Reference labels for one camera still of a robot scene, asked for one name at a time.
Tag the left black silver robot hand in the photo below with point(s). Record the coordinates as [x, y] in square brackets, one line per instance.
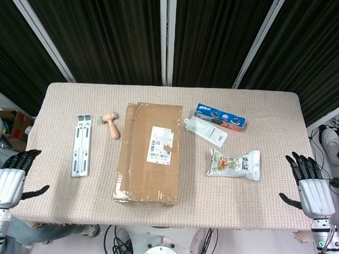
[7, 182]

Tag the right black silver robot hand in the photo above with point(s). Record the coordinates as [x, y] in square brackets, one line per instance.
[316, 196]

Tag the brown cardboard box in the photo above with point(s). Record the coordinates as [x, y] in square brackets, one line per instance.
[19, 124]
[154, 171]

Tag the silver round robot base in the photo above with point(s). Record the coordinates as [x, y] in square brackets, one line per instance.
[161, 250]

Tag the black power adapter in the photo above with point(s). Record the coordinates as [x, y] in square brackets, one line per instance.
[336, 182]

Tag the white shoe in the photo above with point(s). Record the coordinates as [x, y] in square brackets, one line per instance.
[331, 143]

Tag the brown cardboard box on floor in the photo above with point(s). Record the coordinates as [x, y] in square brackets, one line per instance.
[19, 124]

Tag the person leg in jeans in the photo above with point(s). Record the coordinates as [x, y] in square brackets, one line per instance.
[43, 232]

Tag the beige waffle tablecloth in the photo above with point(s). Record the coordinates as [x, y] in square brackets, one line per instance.
[239, 202]

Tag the white folding laptop stand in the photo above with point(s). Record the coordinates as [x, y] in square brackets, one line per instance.
[81, 146]

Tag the white peanut snack bag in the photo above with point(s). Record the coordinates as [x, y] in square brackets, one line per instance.
[235, 165]

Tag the grey sneaker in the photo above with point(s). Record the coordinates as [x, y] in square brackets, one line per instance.
[90, 230]

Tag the blue pink cookie box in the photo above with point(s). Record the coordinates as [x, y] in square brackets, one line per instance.
[228, 119]

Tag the wooden massage roller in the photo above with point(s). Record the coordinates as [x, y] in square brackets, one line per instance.
[113, 129]

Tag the black curtain panel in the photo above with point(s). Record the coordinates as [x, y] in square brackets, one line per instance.
[217, 39]
[13, 57]
[106, 35]
[314, 54]

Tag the white flat retail package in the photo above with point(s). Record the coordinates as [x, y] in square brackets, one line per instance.
[205, 131]

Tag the white partition frame rail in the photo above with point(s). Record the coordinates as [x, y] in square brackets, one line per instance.
[9, 100]
[328, 114]

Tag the white partition frame post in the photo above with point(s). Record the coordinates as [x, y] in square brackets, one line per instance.
[41, 36]
[258, 43]
[167, 40]

